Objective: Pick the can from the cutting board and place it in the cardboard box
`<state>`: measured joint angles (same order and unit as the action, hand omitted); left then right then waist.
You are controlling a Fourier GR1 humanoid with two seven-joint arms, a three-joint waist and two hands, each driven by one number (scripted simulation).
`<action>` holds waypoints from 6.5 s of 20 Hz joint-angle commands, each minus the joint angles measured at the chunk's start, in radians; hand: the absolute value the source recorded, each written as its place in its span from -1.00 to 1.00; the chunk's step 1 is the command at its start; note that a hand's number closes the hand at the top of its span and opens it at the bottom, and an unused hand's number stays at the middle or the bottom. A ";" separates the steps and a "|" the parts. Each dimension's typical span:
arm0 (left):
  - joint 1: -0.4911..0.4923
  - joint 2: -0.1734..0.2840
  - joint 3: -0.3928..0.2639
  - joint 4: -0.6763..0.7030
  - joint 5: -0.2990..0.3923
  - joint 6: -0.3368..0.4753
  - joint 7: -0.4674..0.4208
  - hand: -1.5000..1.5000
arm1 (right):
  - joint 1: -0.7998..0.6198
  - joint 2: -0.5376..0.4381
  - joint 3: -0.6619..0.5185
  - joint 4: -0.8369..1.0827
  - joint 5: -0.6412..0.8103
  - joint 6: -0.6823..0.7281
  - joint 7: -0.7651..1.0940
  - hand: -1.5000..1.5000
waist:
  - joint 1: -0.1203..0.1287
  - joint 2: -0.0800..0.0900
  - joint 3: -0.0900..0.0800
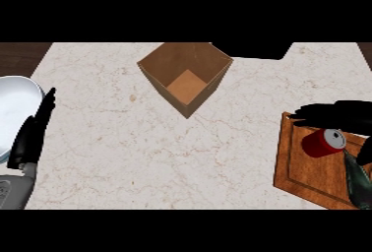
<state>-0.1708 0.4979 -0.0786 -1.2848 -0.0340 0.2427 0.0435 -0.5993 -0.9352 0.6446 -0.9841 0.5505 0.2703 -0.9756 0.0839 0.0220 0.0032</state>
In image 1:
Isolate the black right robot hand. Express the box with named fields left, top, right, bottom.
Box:
left=288, top=99, right=372, bottom=166

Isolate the red can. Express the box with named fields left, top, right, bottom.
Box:
left=301, top=128, right=348, bottom=158

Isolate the brown wooden cutting board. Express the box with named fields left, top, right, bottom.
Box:
left=272, top=111, right=372, bottom=211

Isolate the brown cardboard box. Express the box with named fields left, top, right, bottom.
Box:
left=137, top=41, right=235, bottom=120

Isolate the black appliance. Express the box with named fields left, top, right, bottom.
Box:
left=211, top=41, right=295, bottom=61

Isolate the white bowl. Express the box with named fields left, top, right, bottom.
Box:
left=0, top=75, right=47, bottom=165

